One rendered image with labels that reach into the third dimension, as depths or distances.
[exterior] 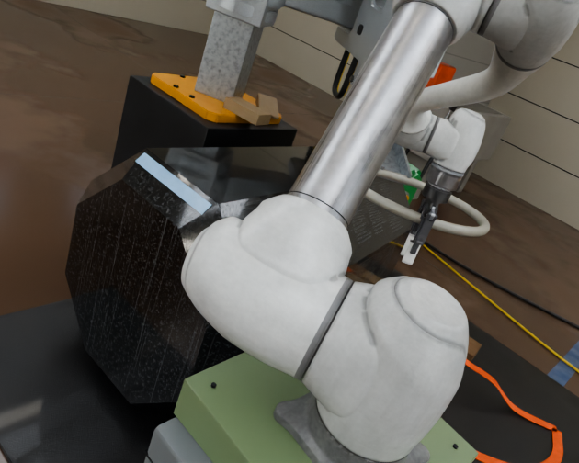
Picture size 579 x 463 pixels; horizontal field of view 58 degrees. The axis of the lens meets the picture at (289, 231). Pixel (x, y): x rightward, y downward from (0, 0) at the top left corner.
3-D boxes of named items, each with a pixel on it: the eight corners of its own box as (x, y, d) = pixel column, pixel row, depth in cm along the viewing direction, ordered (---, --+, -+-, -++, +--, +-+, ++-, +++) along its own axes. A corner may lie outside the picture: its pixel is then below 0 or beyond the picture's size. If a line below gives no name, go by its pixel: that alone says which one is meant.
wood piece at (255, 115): (222, 107, 239) (225, 96, 237) (236, 107, 247) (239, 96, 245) (256, 126, 231) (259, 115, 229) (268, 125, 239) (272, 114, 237)
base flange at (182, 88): (145, 79, 250) (147, 69, 248) (221, 86, 287) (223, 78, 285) (210, 122, 226) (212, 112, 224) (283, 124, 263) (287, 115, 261)
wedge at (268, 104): (255, 102, 266) (257, 93, 264) (273, 107, 269) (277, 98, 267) (258, 114, 249) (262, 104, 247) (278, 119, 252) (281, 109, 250)
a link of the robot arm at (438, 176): (460, 168, 147) (451, 187, 149) (430, 157, 147) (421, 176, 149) (468, 176, 138) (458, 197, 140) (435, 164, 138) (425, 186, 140)
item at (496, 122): (357, 171, 491) (395, 82, 454) (424, 166, 587) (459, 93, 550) (410, 204, 459) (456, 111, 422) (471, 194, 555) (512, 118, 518)
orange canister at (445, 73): (409, 87, 477) (425, 51, 463) (434, 92, 514) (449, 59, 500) (428, 97, 465) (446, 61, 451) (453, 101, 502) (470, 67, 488)
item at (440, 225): (328, 160, 186) (331, 152, 185) (448, 195, 199) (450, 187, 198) (367, 212, 142) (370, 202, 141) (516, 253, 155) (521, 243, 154)
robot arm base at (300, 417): (444, 450, 82) (461, 428, 79) (352, 522, 67) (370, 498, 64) (364, 366, 92) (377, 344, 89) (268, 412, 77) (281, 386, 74)
